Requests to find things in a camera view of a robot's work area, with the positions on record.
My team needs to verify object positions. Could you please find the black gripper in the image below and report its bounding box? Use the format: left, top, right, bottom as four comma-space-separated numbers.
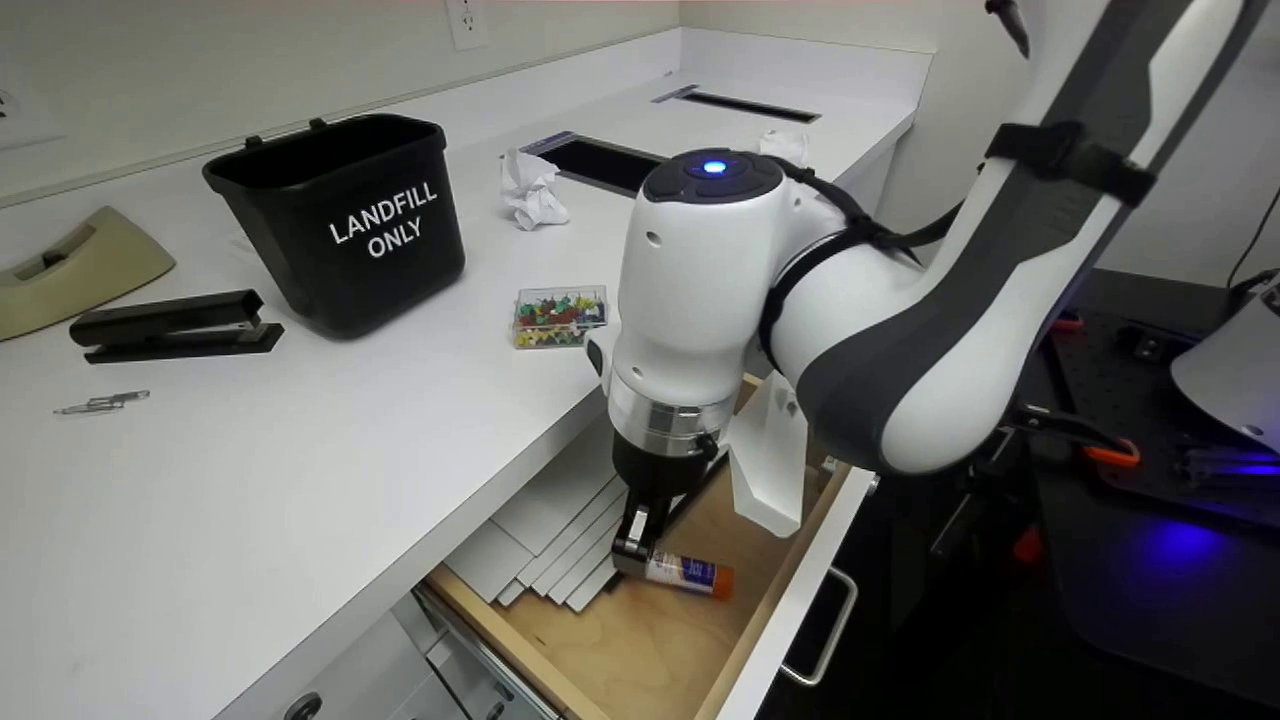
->
609, 434, 738, 579

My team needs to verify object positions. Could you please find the orange white glue stick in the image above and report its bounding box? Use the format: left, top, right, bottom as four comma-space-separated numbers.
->
646, 544, 742, 605

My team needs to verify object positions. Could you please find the white sheet in drawer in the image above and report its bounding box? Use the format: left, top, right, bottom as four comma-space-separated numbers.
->
446, 434, 622, 605
566, 518, 640, 622
497, 471, 628, 609
532, 493, 632, 612

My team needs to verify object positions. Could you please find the open wooden drawer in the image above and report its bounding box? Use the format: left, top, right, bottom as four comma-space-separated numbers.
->
421, 373, 881, 720

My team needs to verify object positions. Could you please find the white lower cabinet drawer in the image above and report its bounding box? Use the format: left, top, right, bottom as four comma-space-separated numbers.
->
212, 583, 566, 720

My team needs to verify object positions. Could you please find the clear box of push pins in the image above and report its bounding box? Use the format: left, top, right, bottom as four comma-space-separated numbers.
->
508, 281, 611, 356

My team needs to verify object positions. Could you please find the crumpled white paper ball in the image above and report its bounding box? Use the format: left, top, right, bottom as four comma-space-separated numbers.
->
497, 146, 571, 237

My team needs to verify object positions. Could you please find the black landfill bin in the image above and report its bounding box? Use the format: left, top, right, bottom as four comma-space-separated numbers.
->
200, 113, 468, 342

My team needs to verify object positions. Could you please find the orange black clamp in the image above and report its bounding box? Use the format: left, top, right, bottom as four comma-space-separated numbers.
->
1022, 400, 1147, 488

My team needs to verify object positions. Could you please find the black stapler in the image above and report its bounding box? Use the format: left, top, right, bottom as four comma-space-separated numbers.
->
69, 285, 287, 370

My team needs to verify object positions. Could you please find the white rounded device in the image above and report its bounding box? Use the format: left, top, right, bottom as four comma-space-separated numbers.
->
1168, 270, 1280, 456

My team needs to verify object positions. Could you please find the beige tape dispenser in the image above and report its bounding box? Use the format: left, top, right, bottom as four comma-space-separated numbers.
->
0, 205, 180, 347

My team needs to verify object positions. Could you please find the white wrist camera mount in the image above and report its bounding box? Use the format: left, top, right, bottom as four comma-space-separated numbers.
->
724, 377, 817, 544

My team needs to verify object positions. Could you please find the metal drawer pull handle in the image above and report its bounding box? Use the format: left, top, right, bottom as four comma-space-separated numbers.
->
776, 564, 863, 692

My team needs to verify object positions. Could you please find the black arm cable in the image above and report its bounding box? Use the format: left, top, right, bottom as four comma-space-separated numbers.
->
758, 156, 970, 352

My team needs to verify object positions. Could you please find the white wall outlet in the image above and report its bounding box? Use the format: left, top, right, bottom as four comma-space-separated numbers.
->
446, 0, 494, 57

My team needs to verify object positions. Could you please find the black arm strap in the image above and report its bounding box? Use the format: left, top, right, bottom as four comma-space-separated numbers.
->
984, 118, 1162, 214

